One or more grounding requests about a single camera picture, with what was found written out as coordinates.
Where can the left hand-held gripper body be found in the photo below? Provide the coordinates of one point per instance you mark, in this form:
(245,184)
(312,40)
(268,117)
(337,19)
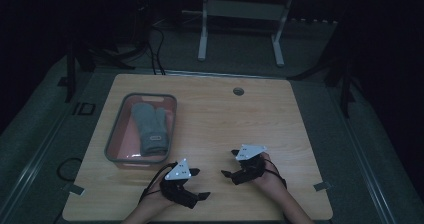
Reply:
(178,184)

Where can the person's left hand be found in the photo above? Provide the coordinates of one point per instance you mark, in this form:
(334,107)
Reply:
(156,197)

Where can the grey round table grommet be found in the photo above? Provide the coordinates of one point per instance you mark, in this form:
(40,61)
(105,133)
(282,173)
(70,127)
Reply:
(238,91)

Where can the black tripod stand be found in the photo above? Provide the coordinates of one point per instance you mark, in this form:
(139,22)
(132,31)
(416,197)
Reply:
(336,77)
(76,57)

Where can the pink basin with grey rim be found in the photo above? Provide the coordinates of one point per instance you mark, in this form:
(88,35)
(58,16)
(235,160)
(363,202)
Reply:
(141,132)

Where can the black rectangular floor marker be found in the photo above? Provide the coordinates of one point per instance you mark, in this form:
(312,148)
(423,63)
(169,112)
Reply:
(84,108)

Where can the grey mitten with label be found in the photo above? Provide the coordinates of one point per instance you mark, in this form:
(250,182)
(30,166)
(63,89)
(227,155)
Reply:
(151,130)

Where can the white metal stand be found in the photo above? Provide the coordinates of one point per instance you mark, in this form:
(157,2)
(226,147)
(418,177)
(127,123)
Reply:
(240,10)

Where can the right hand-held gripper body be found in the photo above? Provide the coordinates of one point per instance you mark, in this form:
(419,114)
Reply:
(250,167)

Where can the grey tape strip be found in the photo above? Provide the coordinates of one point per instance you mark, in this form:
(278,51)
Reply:
(322,186)
(74,189)

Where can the person's right hand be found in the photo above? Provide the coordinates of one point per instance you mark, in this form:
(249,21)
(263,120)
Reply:
(270,177)

